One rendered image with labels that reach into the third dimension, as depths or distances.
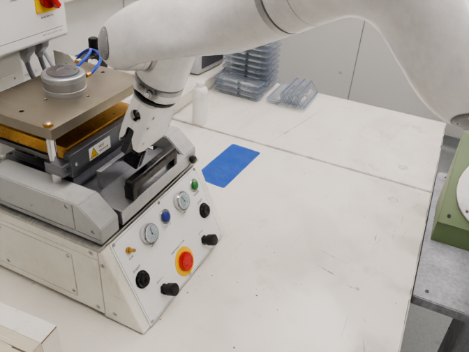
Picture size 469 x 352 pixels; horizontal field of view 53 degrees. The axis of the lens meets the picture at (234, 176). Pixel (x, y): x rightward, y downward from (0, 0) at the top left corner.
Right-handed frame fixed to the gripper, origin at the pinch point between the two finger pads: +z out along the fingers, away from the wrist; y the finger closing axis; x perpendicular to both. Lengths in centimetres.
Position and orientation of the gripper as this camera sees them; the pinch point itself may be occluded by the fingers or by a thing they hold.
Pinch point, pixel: (134, 156)
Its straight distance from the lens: 92.5
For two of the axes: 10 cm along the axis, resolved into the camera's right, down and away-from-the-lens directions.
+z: -3.7, 6.8, 6.3
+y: 4.3, -4.8, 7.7
